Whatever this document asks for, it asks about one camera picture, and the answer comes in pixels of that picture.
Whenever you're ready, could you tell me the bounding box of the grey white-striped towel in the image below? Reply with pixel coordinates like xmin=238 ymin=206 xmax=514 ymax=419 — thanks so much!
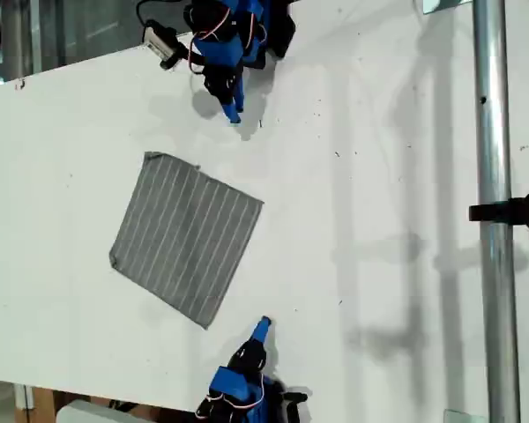
xmin=108 ymin=151 xmax=265 ymax=330

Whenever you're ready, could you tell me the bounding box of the white box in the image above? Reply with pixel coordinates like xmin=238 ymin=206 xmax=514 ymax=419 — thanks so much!
xmin=56 ymin=397 xmax=160 ymax=423

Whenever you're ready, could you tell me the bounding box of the wooden table leg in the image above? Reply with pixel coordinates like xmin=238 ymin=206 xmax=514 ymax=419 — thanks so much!
xmin=29 ymin=386 xmax=56 ymax=423

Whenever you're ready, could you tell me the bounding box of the black clamp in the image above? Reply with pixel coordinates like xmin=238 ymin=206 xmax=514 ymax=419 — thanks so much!
xmin=468 ymin=187 xmax=529 ymax=234

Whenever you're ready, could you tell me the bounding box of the gripper camera stalk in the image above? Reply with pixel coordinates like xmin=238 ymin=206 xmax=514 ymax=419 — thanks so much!
xmin=160 ymin=45 xmax=190 ymax=71

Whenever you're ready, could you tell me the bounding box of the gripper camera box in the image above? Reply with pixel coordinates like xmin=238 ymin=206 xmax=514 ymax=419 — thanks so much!
xmin=281 ymin=389 xmax=310 ymax=423
xmin=142 ymin=19 xmax=178 ymax=59

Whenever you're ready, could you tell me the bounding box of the gripper camera cable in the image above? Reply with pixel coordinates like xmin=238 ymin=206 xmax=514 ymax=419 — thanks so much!
xmin=136 ymin=0 xmax=191 ymax=22

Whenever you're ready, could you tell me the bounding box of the steel post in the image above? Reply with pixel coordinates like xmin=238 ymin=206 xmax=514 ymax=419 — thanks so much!
xmin=471 ymin=0 xmax=522 ymax=423

